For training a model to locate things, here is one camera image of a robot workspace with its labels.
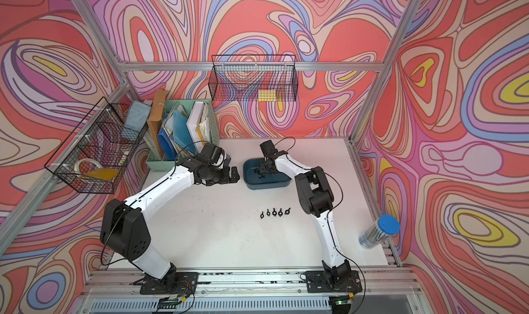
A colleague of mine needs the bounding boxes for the white binder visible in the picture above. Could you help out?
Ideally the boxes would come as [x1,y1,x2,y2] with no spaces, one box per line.
[187,101,210,153]

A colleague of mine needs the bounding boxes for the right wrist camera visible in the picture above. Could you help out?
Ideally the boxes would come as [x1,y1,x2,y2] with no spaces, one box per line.
[260,140,279,160]

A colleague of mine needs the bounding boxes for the blue folder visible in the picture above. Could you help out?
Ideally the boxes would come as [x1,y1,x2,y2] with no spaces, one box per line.
[158,109,196,160]

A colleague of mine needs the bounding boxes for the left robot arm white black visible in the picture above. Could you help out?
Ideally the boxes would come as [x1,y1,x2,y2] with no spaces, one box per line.
[100,143,241,280]

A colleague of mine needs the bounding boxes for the black wire basket back wall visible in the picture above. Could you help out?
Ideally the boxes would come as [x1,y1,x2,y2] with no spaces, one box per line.
[208,53,298,102]

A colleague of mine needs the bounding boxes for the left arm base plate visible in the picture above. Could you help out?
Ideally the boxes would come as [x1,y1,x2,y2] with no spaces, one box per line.
[140,271,198,296]

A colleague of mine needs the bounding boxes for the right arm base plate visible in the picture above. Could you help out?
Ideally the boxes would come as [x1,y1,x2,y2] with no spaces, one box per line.
[303,271,363,294]

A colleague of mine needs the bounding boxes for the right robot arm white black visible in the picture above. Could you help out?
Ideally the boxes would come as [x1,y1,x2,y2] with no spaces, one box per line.
[260,140,351,286]

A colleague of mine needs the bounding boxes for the yellow sticky note pad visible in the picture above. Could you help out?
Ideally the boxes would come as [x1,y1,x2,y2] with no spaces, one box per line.
[258,89,278,103]

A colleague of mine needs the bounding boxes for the black wire basket wall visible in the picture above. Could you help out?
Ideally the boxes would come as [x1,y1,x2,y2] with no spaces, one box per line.
[44,98,147,194]
[208,53,298,102]

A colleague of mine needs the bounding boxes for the clear tube blue cap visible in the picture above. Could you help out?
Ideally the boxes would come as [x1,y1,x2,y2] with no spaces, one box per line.
[358,214,400,249]

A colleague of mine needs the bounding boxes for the brown cardboard folder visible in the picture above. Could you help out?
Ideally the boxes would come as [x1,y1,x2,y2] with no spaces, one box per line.
[147,89,167,158]

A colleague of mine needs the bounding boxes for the dark teal storage box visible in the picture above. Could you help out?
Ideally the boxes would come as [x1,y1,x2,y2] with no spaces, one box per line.
[243,158,292,190]

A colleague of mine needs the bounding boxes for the grey blue sponge pad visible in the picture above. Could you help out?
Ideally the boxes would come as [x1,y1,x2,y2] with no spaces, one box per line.
[124,101,151,133]

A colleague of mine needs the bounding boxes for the green plastic file organizer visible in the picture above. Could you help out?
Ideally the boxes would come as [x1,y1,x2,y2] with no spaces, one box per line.
[145,100,220,172]

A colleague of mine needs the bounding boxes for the yellow card in basket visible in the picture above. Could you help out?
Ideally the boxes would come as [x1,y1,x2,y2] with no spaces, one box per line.
[85,168,119,181]

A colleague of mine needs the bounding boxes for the white tape roll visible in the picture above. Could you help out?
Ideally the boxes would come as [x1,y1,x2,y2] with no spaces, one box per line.
[74,158,102,174]

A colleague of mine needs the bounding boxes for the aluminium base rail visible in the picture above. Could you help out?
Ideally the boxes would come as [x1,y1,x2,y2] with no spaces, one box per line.
[73,267,431,313]

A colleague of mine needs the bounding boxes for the black wire basket left wall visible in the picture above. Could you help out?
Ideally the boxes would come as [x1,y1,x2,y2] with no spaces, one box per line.
[44,98,147,194]

